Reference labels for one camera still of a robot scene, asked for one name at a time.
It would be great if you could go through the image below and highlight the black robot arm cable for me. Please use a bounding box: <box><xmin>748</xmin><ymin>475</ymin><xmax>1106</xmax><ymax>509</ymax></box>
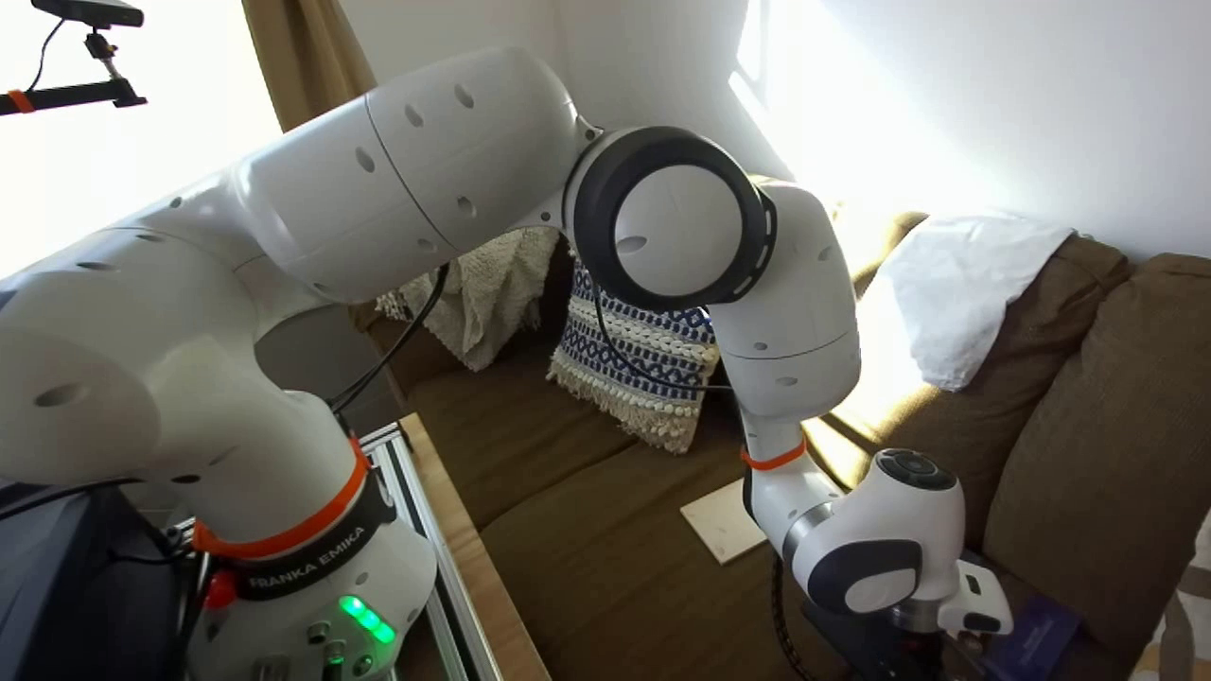
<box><xmin>331</xmin><ymin>263</ymin><xmax>809</xmax><ymax>681</ymax></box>

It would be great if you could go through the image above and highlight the aluminium profile frame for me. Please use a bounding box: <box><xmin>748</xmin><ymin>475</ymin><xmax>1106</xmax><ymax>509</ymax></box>
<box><xmin>355</xmin><ymin>420</ymin><xmax>502</xmax><ymax>681</ymax></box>

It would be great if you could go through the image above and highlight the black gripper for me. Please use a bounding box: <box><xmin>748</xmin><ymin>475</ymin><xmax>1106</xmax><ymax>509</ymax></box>
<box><xmin>824</xmin><ymin>601</ymin><xmax>975</xmax><ymax>681</ymax></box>

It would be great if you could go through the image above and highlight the white paper card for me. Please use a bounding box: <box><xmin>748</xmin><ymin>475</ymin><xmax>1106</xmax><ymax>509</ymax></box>
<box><xmin>676</xmin><ymin>477</ymin><xmax>767</xmax><ymax>568</ymax></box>

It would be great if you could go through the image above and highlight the black controller box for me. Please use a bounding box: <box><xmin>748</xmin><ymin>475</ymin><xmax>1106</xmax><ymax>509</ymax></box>
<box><xmin>0</xmin><ymin>464</ymin><xmax>206</xmax><ymax>681</ymax></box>

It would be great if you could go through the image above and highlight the blue white patterned cushion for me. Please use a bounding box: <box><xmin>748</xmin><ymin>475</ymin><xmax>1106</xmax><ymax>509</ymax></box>
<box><xmin>545</xmin><ymin>266</ymin><xmax>730</xmax><ymax>457</ymax></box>

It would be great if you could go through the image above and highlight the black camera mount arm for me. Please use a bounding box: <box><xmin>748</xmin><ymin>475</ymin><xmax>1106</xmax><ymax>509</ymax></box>
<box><xmin>0</xmin><ymin>27</ymin><xmax>153</xmax><ymax>119</ymax></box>

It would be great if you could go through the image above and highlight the white towel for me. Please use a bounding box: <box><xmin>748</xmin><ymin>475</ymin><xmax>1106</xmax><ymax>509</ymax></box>
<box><xmin>884</xmin><ymin>210</ymin><xmax>1080</xmax><ymax>394</ymax></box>

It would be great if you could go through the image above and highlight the wooden board edge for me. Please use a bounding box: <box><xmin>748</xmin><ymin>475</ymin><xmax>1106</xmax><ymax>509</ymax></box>
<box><xmin>396</xmin><ymin>408</ymin><xmax>555</xmax><ymax>681</ymax></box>

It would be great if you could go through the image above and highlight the black camera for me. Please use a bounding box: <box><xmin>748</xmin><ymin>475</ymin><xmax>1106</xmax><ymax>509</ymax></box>
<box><xmin>29</xmin><ymin>0</ymin><xmax>149</xmax><ymax>34</ymax></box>

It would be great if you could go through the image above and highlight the red connector plug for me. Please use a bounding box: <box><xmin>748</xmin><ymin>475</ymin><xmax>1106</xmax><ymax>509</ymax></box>
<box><xmin>206</xmin><ymin>568</ymin><xmax>242</xmax><ymax>617</ymax></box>

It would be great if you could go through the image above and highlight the brown fabric sofa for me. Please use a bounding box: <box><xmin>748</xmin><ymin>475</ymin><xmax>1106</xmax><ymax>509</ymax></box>
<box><xmin>365</xmin><ymin>206</ymin><xmax>1211</xmax><ymax>681</ymax></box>

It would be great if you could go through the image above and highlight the white fabric with brown stripes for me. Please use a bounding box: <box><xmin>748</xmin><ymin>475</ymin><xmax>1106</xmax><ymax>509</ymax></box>
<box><xmin>1145</xmin><ymin>565</ymin><xmax>1211</xmax><ymax>681</ymax></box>

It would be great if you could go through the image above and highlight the tan curtain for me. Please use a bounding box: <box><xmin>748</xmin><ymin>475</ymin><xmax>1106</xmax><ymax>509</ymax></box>
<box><xmin>237</xmin><ymin>0</ymin><xmax>384</xmax><ymax>138</ymax></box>

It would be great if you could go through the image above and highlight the beige fringed throw blanket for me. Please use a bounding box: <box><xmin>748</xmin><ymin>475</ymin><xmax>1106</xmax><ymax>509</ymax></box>
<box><xmin>370</xmin><ymin>225</ymin><xmax>564</xmax><ymax>374</ymax></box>

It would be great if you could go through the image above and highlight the black base cable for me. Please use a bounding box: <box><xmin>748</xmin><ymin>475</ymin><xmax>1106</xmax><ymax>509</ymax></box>
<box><xmin>0</xmin><ymin>468</ymin><xmax>160</xmax><ymax>522</ymax></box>

